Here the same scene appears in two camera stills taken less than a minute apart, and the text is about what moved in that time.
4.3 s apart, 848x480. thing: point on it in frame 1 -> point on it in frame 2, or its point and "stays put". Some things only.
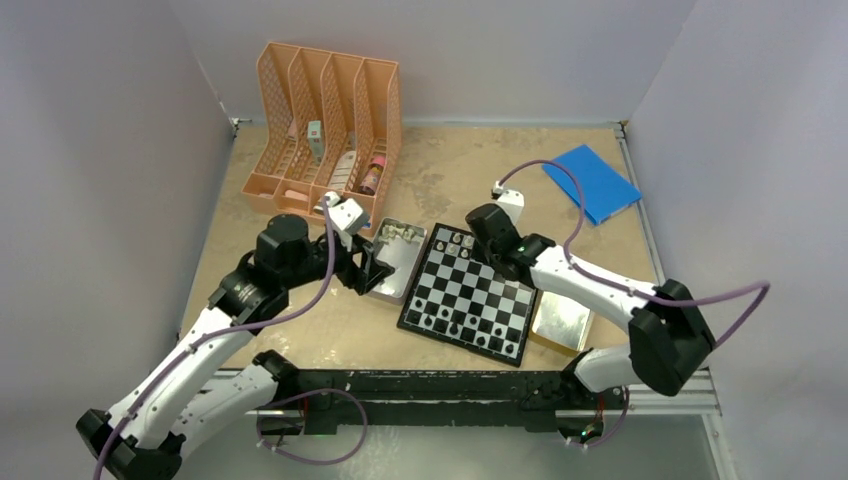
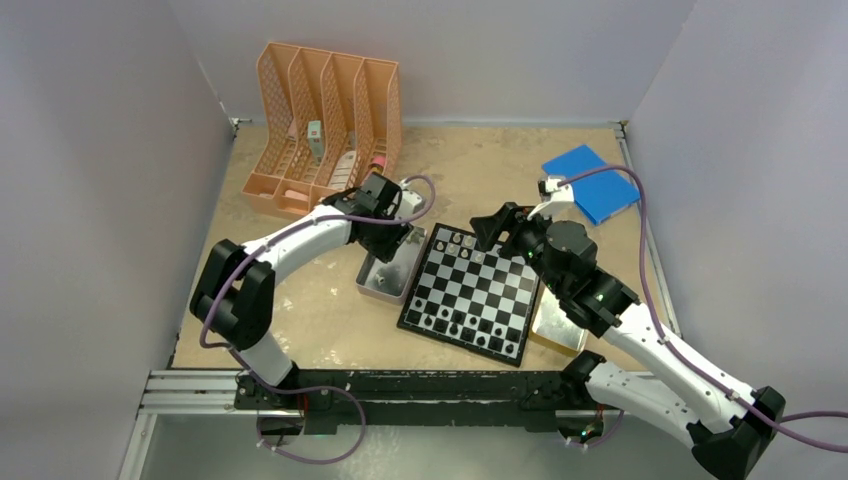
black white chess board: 458,297 stays put
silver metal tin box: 400,245 stays put
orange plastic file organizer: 330,123 stays put
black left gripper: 362,276 -> 385,250
